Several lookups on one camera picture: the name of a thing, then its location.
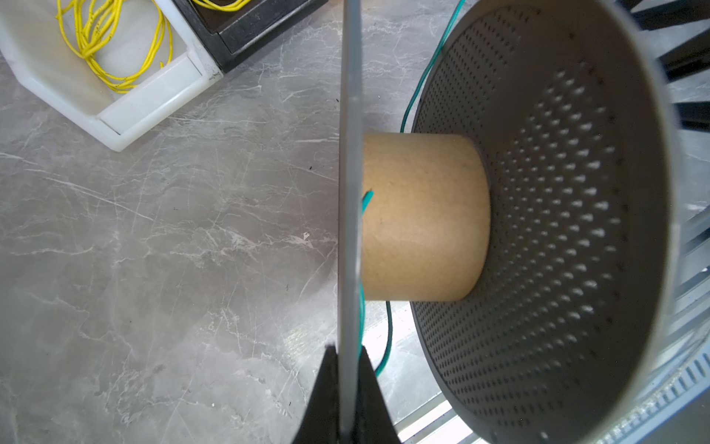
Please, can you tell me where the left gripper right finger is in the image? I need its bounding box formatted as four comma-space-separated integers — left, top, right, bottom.
354, 348, 401, 444

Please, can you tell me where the green cable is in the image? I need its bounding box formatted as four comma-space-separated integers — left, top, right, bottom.
359, 0, 468, 379

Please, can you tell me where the black plastic bin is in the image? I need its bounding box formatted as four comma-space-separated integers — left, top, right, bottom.
175, 0, 327, 73

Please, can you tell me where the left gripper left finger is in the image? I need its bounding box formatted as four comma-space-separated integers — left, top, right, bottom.
292, 345, 339, 444

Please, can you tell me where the yellow cable in white bin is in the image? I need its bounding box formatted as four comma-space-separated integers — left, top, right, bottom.
54, 0, 174, 94

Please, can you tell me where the grey perforated cable spool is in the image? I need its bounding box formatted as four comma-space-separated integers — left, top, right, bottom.
337, 0, 683, 444

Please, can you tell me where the white plastic bin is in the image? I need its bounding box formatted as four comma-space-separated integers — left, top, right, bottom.
1, 1, 223, 152

